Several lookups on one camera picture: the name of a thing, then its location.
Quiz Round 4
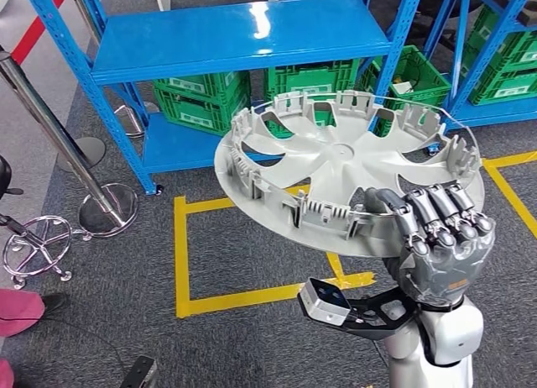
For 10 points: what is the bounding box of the grey plastic wheel hubcap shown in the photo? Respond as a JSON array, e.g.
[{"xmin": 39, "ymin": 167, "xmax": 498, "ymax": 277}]
[{"xmin": 213, "ymin": 89, "xmax": 486, "ymax": 260}]

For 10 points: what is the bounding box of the chrome stanchion post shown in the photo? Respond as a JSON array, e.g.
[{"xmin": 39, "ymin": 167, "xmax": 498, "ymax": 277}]
[
  {"xmin": 112, "ymin": 102, "xmax": 161, "ymax": 139},
  {"xmin": 0, "ymin": 45, "xmax": 140, "ymax": 239}
]

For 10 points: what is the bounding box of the stool with chrome star base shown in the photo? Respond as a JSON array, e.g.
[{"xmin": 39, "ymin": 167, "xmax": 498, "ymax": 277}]
[{"xmin": 0, "ymin": 154, "xmax": 93, "ymax": 291}]

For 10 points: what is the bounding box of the blue metal shelf rack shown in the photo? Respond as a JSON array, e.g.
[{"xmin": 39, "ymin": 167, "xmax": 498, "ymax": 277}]
[
  {"xmin": 18, "ymin": 0, "xmax": 427, "ymax": 197},
  {"xmin": 424, "ymin": 0, "xmax": 537, "ymax": 132}
]

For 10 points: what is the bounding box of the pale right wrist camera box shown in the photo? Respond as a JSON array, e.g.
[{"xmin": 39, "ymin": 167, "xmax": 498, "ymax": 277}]
[{"xmin": 298, "ymin": 278, "xmax": 352, "ymax": 328}]

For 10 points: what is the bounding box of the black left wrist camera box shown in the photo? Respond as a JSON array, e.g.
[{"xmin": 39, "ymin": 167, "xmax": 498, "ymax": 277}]
[{"xmin": 119, "ymin": 355, "xmax": 158, "ymax": 388}]

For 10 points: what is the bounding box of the red barrier belt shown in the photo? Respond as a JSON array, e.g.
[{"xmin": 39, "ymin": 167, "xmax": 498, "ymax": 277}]
[{"xmin": 11, "ymin": 0, "xmax": 69, "ymax": 66}]

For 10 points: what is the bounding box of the tall open green crate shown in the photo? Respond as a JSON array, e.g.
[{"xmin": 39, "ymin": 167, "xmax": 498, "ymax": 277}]
[{"xmin": 358, "ymin": 44, "xmax": 453, "ymax": 137}]

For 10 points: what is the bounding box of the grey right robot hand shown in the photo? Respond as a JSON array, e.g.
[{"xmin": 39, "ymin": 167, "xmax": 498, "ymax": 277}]
[{"xmin": 364, "ymin": 182, "xmax": 496, "ymax": 309}]

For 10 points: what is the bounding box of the green plastic crate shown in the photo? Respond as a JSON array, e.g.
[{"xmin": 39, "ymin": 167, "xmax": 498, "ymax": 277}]
[
  {"xmin": 468, "ymin": 62, "xmax": 537, "ymax": 106},
  {"xmin": 461, "ymin": 4, "xmax": 537, "ymax": 70},
  {"xmin": 156, "ymin": 90, "xmax": 253, "ymax": 137},
  {"xmin": 265, "ymin": 93, "xmax": 336, "ymax": 140},
  {"xmin": 152, "ymin": 70, "xmax": 251, "ymax": 106},
  {"xmin": 262, "ymin": 58, "xmax": 361, "ymax": 100}
]

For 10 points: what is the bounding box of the person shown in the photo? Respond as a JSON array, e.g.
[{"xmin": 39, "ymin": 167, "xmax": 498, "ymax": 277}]
[{"xmin": 0, "ymin": 287, "xmax": 69, "ymax": 388}]

